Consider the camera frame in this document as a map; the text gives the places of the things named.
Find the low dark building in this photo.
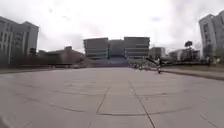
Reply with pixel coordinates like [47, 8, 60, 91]
[38, 45, 86, 67]

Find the long raised kerb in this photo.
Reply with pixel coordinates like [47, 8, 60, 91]
[133, 65, 224, 81]

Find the tall grey building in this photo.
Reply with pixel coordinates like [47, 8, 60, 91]
[0, 15, 40, 66]

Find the grey twin-block building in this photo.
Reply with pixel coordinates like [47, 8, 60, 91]
[83, 36, 151, 68]

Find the large white building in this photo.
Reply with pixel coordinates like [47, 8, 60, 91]
[198, 9, 224, 62]

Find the low pale building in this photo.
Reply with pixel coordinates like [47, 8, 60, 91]
[168, 49, 201, 62]

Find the person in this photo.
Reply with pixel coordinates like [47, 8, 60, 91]
[155, 58, 163, 75]

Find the small grey building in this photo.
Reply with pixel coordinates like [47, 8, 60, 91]
[148, 46, 167, 61]

